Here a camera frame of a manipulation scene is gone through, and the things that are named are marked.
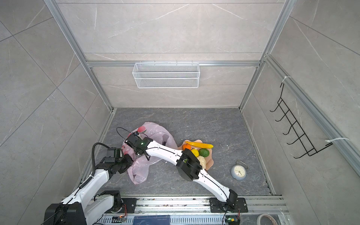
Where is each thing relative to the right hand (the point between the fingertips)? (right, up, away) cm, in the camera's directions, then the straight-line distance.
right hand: (142, 148), depth 91 cm
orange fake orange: (+30, +1, -1) cm, 30 cm away
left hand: (-4, -5, -4) cm, 7 cm away
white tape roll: (+68, -30, -21) cm, 77 cm away
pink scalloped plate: (+44, -7, -6) cm, 45 cm away
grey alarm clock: (+61, -12, -9) cm, 63 cm away
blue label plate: (+17, -31, -22) cm, 42 cm away
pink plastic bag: (+1, -12, -10) cm, 16 cm away
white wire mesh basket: (+14, +51, +9) cm, 54 cm away
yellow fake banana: (+39, +2, -3) cm, 39 cm away
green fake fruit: (+41, -2, -5) cm, 41 cm away
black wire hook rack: (+83, +16, -25) cm, 88 cm away
